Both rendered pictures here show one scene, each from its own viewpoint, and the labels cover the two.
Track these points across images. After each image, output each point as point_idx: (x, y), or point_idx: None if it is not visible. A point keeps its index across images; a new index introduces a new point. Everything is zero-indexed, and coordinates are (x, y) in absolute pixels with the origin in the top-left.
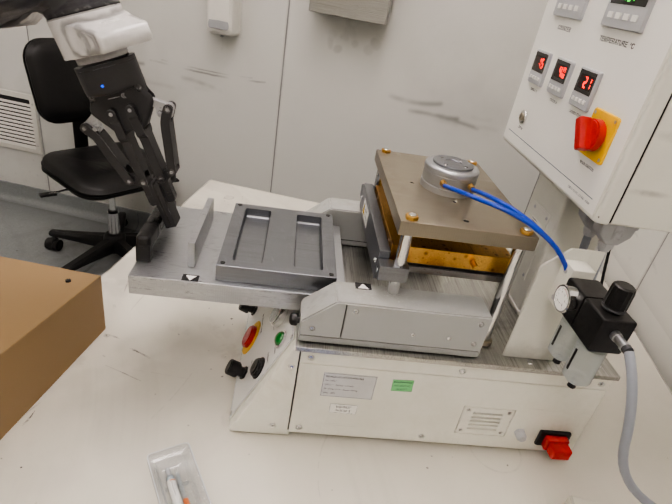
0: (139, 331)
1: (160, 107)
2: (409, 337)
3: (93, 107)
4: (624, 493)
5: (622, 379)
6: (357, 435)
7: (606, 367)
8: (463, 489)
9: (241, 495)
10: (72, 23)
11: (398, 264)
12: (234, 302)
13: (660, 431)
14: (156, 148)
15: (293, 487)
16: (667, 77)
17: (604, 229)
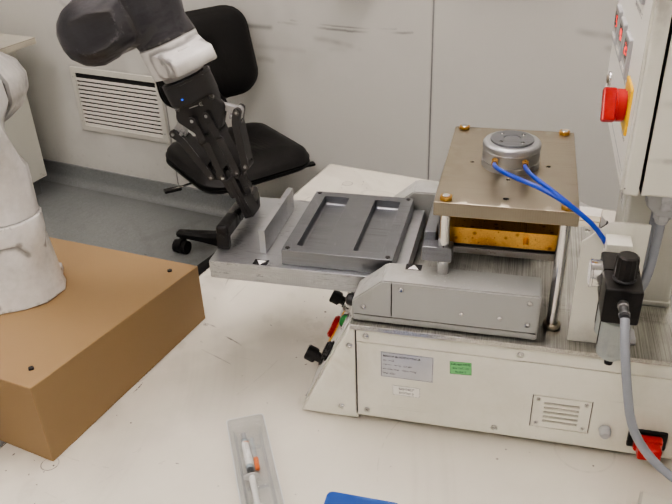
0: (235, 321)
1: (231, 110)
2: (458, 317)
3: (178, 116)
4: None
5: None
6: (426, 422)
7: None
8: (531, 481)
9: (304, 461)
10: (156, 54)
11: (440, 244)
12: (300, 285)
13: None
14: (231, 146)
15: (354, 460)
16: (652, 50)
17: (649, 201)
